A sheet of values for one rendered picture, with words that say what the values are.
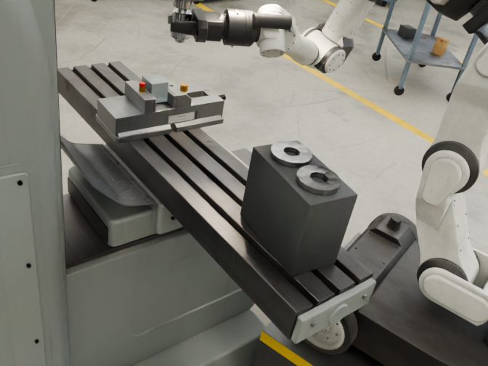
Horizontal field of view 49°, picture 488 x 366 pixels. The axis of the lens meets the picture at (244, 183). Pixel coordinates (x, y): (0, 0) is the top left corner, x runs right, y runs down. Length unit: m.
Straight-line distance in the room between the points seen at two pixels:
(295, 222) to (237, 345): 0.92
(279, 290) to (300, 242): 0.11
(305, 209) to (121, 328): 0.81
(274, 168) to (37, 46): 0.50
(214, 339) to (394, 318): 0.63
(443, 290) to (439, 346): 0.15
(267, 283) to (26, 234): 0.50
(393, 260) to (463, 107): 0.60
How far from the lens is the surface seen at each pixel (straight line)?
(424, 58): 4.71
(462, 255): 1.61
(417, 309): 1.69
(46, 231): 1.22
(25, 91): 1.05
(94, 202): 1.44
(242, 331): 1.95
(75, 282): 1.43
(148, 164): 1.40
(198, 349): 1.88
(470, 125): 1.44
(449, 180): 1.44
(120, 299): 1.56
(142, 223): 1.42
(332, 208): 1.06
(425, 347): 1.60
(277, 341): 1.68
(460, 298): 1.61
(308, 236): 1.06
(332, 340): 1.65
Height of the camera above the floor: 1.67
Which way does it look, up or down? 34 degrees down
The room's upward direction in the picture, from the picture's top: 11 degrees clockwise
